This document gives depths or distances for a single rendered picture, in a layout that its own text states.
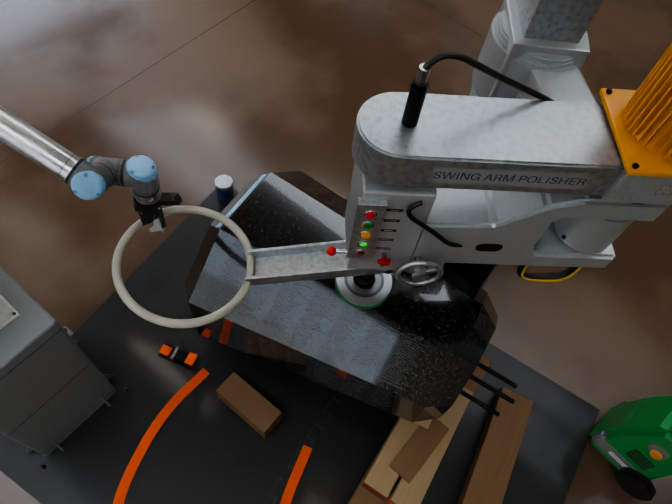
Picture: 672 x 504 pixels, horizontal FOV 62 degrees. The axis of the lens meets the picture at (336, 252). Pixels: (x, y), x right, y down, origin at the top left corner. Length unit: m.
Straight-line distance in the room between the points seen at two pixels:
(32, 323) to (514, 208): 1.64
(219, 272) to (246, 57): 2.20
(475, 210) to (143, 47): 3.09
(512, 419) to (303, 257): 1.38
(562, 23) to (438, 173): 0.81
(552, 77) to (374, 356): 1.15
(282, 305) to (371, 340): 0.37
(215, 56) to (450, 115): 2.89
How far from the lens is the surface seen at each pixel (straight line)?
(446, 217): 1.66
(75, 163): 1.85
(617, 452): 3.05
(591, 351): 3.35
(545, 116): 1.57
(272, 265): 2.05
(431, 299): 2.16
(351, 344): 2.16
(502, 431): 2.87
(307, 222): 2.26
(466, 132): 1.45
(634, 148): 1.58
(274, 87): 3.96
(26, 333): 2.21
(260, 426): 2.67
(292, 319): 2.20
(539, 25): 2.04
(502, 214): 1.69
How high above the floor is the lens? 2.74
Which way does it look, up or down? 59 degrees down
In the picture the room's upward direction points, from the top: 10 degrees clockwise
